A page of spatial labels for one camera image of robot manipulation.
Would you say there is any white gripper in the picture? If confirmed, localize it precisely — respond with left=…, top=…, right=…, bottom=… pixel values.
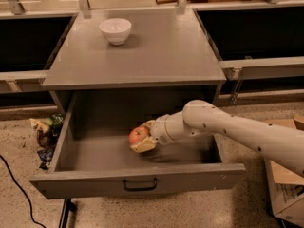
left=130, top=115, right=170, bottom=153

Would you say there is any black cabinet leg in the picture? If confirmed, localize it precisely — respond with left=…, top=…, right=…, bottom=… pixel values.
left=59, top=199, right=77, bottom=228

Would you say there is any red apple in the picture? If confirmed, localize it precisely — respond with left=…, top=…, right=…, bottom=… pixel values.
left=128, top=126, right=149, bottom=144

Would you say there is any black cable on floor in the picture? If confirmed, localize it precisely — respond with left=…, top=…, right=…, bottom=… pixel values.
left=0, top=154, right=48, bottom=228

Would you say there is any grey cabinet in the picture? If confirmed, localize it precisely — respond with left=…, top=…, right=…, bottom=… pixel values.
left=41, top=7, right=227, bottom=116

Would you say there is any pile of snack bags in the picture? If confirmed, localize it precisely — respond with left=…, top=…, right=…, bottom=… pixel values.
left=29, top=114, right=64, bottom=170

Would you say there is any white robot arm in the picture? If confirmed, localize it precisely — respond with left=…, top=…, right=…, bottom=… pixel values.
left=129, top=100, right=304, bottom=176

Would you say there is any cardboard box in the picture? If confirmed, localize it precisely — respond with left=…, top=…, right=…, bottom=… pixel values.
left=261, top=115, right=304, bottom=228

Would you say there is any white ceramic bowl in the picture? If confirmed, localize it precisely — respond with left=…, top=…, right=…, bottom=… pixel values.
left=99, top=18, right=132, bottom=45

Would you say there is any wooden stick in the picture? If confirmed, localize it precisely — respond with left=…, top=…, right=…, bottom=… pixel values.
left=155, top=0, right=190, bottom=5

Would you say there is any black drawer handle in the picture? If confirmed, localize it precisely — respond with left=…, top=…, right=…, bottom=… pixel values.
left=123, top=178, right=158, bottom=192

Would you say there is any grey open top drawer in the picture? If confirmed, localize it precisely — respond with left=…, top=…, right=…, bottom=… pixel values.
left=30, top=90, right=245, bottom=199

